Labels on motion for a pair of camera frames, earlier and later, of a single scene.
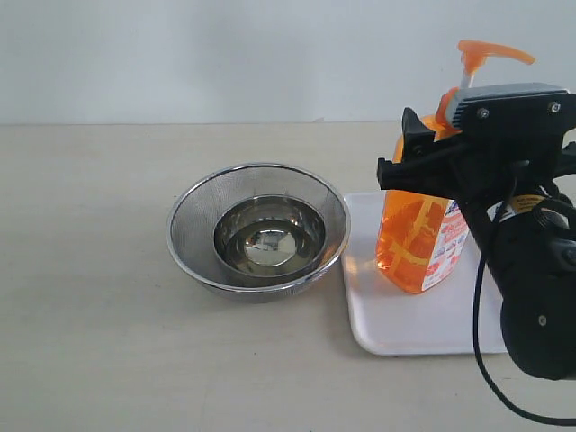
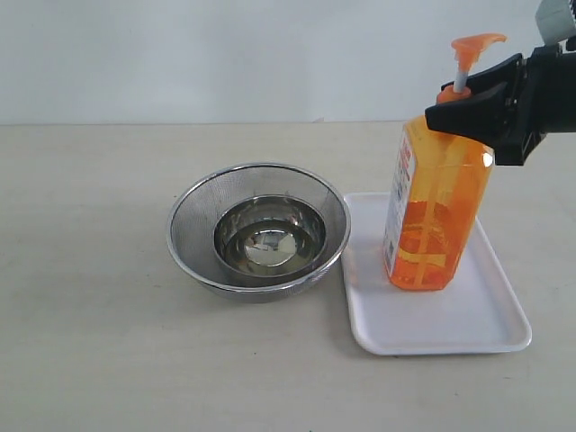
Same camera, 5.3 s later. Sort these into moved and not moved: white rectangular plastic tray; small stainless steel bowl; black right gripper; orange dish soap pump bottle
Moved: orange dish soap pump bottle; black right gripper
Not moved: white rectangular plastic tray; small stainless steel bowl
